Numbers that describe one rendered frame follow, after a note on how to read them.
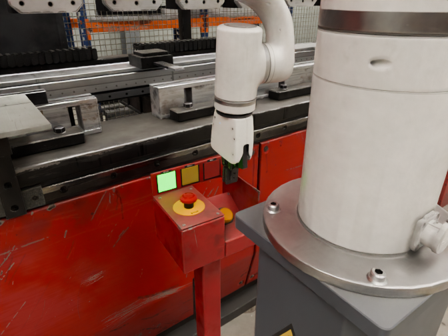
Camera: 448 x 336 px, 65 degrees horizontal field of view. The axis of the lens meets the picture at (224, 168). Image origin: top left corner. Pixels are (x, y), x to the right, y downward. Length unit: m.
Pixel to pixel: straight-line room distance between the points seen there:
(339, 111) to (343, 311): 0.15
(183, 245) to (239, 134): 0.26
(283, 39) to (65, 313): 0.88
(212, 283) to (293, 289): 0.61
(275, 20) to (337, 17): 0.44
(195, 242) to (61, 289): 0.43
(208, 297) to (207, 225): 0.28
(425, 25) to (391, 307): 0.20
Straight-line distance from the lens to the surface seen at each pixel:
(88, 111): 0.99
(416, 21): 0.26
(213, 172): 0.90
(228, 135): 0.71
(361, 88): 0.27
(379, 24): 0.26
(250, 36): 0.65
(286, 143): 1.27
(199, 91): 1.13
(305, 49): 1.81
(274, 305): 0.40
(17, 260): 0.98
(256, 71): 0.68
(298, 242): 0.33
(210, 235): 0.78
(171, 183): 0.85
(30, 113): 0.80
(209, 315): 1.03
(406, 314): 0.31
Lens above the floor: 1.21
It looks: 26 degrees down
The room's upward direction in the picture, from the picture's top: straight up
